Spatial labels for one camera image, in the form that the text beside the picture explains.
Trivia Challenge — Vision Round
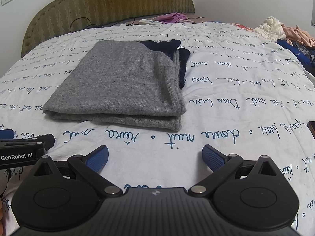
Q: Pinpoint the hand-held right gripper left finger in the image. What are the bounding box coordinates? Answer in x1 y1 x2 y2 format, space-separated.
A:
31 145 123 198

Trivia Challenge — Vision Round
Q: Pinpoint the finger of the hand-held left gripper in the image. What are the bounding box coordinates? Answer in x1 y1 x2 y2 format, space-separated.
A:
0 128 15 140
0 134 55 151

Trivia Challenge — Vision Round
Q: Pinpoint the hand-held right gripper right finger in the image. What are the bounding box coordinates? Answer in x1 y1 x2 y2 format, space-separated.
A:
188 145 287 198

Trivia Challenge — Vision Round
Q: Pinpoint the grey sweater with navy sleeves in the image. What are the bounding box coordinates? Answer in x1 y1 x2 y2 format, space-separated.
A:
42 39 191 132

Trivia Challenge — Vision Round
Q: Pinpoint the white quilt with script print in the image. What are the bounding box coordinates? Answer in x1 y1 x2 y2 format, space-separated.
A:
0 21 315 236

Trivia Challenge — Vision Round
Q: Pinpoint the blue cloth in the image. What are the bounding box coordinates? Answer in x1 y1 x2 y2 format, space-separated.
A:
277 39 315 67

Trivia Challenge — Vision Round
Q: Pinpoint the floral cloth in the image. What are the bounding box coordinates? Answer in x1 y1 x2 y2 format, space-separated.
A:
231 22 256 31

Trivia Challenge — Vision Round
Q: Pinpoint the purple cloth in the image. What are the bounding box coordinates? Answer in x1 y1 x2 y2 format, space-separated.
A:
155 12 195 24

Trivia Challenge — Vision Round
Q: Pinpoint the white power strip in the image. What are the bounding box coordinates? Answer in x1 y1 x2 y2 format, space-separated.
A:
138 18 163 26

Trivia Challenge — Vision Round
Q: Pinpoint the pink cloth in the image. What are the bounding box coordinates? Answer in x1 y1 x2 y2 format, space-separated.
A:
282 24 315 48

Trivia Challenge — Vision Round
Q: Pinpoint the olive padded headboard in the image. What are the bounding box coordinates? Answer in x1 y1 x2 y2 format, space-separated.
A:
21 0 196 58

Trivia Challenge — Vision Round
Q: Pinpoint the black cable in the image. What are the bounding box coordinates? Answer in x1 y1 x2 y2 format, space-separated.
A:
69 17 136 33

